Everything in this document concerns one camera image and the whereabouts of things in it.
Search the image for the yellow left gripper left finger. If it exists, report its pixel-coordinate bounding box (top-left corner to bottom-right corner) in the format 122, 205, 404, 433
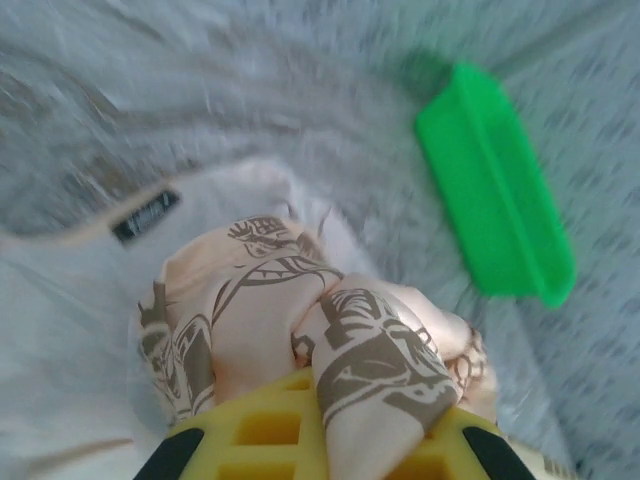
132, 369, 331, 480

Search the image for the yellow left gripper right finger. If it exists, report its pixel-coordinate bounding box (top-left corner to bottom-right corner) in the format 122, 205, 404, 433
394, 407, 539, 480

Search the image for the cream printed t-shirt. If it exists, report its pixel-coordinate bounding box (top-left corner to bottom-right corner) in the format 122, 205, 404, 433
0, 157, 571, 480

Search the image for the green plastic basket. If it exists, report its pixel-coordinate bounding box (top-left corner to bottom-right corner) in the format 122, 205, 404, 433
415, 62, 576, 309

